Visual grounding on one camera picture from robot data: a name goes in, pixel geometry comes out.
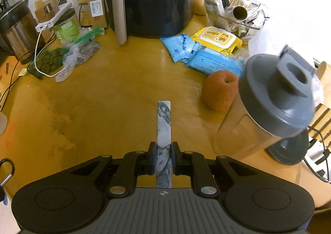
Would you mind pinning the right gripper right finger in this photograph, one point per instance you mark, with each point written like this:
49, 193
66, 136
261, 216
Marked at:
198, 168

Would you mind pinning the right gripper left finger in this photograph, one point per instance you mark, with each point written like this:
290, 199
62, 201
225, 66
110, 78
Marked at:
126, 170

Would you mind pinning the marble pattern bar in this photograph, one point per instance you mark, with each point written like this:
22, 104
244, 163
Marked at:
164, 140

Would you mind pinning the brown round fruit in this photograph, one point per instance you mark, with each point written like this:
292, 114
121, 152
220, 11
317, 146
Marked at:
219, 90

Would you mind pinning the black kettle base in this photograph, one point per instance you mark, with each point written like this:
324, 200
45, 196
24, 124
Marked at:
290, 151

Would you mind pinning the grey lid shaker bottle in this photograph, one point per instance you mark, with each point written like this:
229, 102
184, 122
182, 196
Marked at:
253, 122

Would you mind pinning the light blue wipes pack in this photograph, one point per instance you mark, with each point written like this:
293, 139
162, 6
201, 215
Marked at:
179, 46

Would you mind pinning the clear plastic bag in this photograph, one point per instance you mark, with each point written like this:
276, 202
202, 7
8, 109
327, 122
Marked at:
79, 52

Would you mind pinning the yellow wipes pack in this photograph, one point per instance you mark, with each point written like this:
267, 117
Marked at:
217, 39

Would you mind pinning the bag of green discs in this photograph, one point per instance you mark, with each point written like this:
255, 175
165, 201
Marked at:
47, 62

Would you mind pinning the wooden chair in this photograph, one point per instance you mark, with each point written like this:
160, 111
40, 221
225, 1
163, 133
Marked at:
321, 120

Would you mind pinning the green lidded jar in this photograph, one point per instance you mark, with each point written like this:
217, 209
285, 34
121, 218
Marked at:
67, 28

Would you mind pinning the glass bowl with clutter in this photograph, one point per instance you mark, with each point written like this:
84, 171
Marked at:
240, 17

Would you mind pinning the steel electric kettle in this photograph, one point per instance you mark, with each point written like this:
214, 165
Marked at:
18, 33

